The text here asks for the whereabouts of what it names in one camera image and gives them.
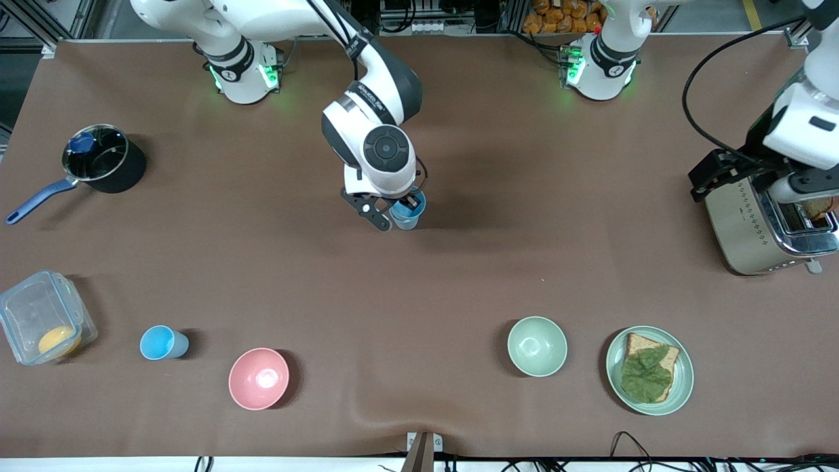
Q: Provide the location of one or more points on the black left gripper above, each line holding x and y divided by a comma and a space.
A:
739, 164

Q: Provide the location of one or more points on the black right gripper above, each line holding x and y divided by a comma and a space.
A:
412, 199

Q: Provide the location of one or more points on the blue plastic cup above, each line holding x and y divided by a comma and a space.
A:
157, 343
421, 211

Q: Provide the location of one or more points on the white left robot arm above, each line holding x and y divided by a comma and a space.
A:
806, 124

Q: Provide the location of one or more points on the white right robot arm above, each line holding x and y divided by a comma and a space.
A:
373, 111

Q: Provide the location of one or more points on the beige and chrome toaster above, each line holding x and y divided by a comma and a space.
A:
741, 226

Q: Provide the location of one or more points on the brown table cover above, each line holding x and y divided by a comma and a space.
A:
419, 295

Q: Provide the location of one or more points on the dark toast slice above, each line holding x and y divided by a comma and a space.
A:
819, 208

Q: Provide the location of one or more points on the white socket strip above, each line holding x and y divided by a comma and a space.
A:
423, 27

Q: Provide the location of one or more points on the brown bread slice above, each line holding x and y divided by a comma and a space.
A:
639, 342

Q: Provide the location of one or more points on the pale green bowl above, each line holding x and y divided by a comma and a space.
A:
537, 346

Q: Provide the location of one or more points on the pale green plate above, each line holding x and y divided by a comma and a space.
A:
683, 380

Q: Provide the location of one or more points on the green lettuce leaf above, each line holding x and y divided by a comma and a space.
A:
645, 377

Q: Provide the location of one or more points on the bag of orange snacks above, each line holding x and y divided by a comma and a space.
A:
564, 16

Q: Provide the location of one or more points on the pink bowl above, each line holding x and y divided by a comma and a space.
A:
259, 379

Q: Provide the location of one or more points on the grey metal table clamp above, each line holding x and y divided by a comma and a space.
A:
423, 452

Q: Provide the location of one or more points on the glass lid with blue knob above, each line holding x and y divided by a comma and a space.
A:
105, 157

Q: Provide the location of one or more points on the clear plastic storage box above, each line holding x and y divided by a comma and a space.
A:
29, 311

